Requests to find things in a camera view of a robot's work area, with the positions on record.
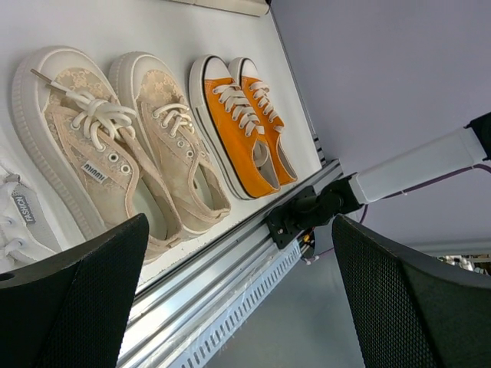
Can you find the aluminium mounting rail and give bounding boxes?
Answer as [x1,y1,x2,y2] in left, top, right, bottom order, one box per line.
[114,159,344,368]

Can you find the beige lace sneaker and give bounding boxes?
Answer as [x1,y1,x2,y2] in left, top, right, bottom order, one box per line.
[109,51,231,262]
[10,45,143,241]

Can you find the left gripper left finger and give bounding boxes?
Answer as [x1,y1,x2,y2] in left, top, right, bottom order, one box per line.
[1,214,150,367]

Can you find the orange canvas sneaker left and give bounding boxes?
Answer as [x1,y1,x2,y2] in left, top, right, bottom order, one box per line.
[189,54,280,200]

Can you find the orange canvas sneaker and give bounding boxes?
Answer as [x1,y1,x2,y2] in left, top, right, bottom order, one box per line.
[229,57,298,186]
[189,54,280,200]

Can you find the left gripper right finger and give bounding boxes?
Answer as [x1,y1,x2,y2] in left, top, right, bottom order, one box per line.
[332,215,490,367]

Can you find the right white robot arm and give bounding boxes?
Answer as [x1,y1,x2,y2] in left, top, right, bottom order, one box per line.
[291,113,490,229]

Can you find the orange canvas sneaker right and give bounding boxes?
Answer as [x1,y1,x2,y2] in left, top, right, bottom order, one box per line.
[229,57,298,186]

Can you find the slotted cable duct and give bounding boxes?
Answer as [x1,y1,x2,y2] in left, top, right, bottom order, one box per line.
[167,241,301,368]

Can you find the white sneaker right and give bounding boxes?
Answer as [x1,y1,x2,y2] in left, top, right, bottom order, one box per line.
[1,150,62,274]

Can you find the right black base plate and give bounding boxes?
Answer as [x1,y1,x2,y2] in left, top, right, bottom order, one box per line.
[265,186,317,250]

